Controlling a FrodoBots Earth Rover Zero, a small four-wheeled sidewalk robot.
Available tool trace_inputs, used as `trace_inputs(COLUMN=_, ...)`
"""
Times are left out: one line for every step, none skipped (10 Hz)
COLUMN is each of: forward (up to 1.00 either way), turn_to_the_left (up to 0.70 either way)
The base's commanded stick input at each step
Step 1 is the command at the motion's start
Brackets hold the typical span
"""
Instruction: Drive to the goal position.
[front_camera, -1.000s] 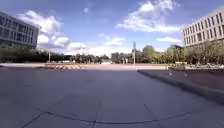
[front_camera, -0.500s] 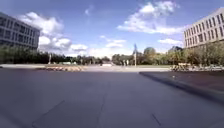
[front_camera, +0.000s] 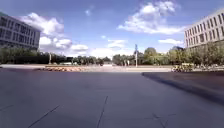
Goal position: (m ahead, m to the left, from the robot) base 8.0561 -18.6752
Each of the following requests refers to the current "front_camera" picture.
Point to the tall pole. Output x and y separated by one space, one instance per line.
136 56

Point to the row of green trees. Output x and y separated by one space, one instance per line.
150 57

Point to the orange flower bed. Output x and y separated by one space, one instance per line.
63 69

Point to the short pale pole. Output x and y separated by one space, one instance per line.
50 59

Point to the row of yellow bicycles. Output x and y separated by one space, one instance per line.
182 67

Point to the dark raised stone platform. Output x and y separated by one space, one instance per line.
195 82

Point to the pale building with window grid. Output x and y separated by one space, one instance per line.
206 30

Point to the grey building with window rows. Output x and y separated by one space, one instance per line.
16 32

